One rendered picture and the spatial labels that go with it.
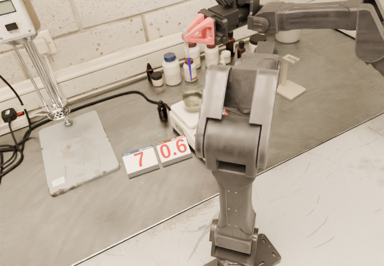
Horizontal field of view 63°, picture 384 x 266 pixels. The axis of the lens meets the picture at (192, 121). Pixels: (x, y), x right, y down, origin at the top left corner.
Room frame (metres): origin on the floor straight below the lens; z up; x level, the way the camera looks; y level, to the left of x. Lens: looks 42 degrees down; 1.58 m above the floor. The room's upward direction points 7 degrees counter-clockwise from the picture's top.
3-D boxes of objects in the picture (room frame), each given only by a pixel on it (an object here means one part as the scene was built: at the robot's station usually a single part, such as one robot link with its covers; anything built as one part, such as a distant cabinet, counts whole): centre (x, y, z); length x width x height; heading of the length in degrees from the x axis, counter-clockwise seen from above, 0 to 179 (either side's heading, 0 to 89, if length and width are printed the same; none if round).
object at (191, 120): (0.72, -0.02, 0.98); 0.12 x 0.12 x 0.01; 28
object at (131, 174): (0.60, 0.16, 0.92); 0.09 x 0.06 x 0.04; 105
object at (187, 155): (0.62, 0.06, 0.92); 0.09 x 0.06 x 0.04; 105
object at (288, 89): (0.86, -0.35, 0.96); 0.08 x 0.08 x 0.13; 33
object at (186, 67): (1.01, -0.02, 0.94); 0.05 x 0.05 x 0.09
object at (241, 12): (0.80, -0.16, 1.23); 0.07 x 0.06 x 0.07; 118
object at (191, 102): (0.72, -0.01, 1.03); 0.07 x 0.06 x 0.08; 117
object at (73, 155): (0.70, 0.37, 0.91); 0.30 x 0.20 x 0.01; 22
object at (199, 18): (0.73, -0.05, 1.22); 0.09 x 0.07 x 0.07; 118
